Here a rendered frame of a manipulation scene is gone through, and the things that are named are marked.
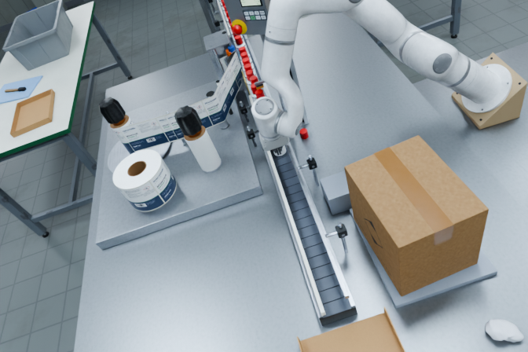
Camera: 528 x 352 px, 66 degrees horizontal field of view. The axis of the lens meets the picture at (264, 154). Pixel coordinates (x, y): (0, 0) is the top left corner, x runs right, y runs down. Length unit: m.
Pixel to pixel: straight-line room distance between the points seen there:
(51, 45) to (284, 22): 2.43
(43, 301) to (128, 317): 1.54
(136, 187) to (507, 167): 1.30
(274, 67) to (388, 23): 0.37
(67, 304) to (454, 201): 2.36
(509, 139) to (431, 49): 0.49
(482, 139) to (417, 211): 0.65
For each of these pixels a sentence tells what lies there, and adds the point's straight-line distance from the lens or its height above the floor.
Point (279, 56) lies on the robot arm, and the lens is 1.22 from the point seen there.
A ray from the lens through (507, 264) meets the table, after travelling 1.39.
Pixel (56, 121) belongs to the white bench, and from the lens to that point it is 2.71.
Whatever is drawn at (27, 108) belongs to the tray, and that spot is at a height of 0.80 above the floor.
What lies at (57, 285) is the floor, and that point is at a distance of 3.03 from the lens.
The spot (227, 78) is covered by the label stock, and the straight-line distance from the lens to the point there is 1.86.
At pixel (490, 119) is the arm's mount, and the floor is 0.87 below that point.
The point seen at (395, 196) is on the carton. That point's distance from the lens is 1.13.
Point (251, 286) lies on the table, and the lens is 1.39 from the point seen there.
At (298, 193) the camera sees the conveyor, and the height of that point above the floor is 0.88.
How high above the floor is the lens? 2.02
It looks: 44 degrees down
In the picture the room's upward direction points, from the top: 21 degrees counter-clockwise
